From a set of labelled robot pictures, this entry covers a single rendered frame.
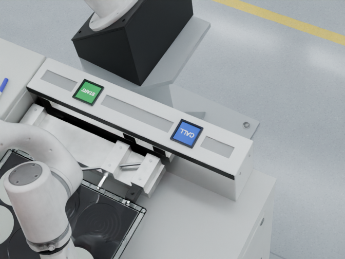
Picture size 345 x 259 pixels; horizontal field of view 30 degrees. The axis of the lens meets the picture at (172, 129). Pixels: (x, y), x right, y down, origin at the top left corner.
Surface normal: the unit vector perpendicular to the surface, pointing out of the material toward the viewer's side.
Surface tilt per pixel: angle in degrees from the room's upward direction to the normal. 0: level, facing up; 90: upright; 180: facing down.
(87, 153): 0
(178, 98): 0
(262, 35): 0
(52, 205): 75
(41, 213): 66
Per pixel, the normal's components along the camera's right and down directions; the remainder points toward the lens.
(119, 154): -0.11, -0.49
